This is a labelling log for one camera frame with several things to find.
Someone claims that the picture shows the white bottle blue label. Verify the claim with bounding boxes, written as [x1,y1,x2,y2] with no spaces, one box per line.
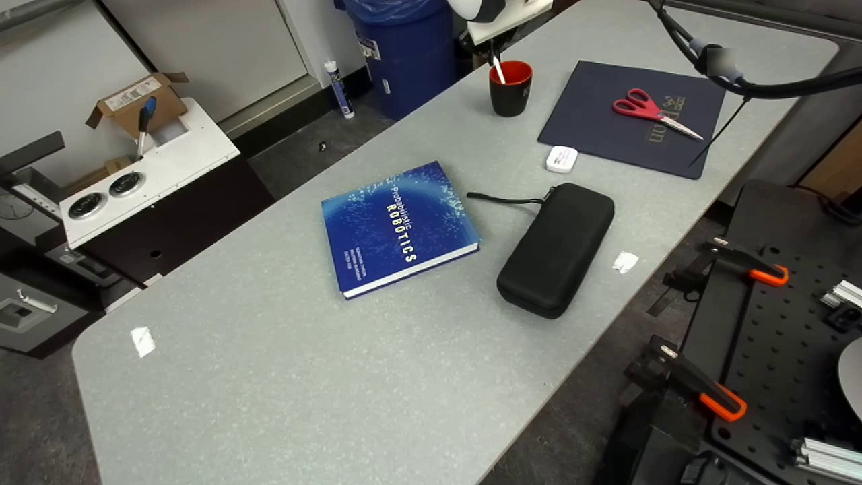
[322,55,359,124]

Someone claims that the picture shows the grey round robot base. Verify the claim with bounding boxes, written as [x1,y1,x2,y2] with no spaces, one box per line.
[835,333,862,426]

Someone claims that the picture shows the black zippered case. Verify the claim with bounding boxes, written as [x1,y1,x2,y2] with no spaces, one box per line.
[463,181,617,319]

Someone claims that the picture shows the white paper tape label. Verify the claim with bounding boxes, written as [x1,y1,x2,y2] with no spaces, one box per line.
[126,322,160,360]

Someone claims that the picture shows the red handled scissors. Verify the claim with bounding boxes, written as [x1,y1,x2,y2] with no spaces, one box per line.
[608,85,709,146]

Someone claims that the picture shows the open cardboard box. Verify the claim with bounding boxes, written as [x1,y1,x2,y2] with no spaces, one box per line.
[85,70,192,140]

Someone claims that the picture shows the black perforated breadboard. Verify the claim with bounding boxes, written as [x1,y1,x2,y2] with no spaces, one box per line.
[709,255,862,485]

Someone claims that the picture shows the orange black bar clamp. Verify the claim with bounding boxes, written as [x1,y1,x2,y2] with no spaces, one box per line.
[625,333,751,426]
[662,234,794,295]

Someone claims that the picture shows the white marker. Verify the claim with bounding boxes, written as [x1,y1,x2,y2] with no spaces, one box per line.
[489,53,511,89]

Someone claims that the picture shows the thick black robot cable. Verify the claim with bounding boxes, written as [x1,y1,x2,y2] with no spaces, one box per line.
[643,0,862,101]

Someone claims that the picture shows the navy Penn folder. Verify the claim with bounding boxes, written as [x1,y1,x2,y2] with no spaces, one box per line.
[537,59,728,183]

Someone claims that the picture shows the black mounting table plate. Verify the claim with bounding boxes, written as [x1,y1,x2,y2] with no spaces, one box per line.
[679,175,862,485]

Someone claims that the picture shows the black cup red inside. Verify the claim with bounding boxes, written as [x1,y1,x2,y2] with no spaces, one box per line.
[486,59,537,117]

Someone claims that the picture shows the blue tool in box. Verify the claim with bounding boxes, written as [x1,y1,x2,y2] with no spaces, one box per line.
[134,94,161,140]

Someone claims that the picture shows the short aluminium extrusion piece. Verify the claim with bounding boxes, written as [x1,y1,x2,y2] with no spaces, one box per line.
[819,276,862,315]

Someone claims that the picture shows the blue trash bin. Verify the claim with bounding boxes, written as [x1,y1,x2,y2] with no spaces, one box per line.
[334,0,463,120]

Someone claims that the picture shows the small white earbuds case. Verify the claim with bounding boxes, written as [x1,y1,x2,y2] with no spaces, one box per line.
[542,141,580,175]

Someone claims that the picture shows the grey metal floor box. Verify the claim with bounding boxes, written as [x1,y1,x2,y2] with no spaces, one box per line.
[0,268,68,357]

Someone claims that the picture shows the aluminium extrusion rail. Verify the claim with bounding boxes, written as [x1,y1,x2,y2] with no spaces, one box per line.
[789,432,862,485]

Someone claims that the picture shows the white cart with holes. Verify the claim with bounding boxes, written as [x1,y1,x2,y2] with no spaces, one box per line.
[54,94,246,252]

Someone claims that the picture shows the blue hardcover book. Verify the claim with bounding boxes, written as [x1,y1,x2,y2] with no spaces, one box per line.
[319,159,482,302]

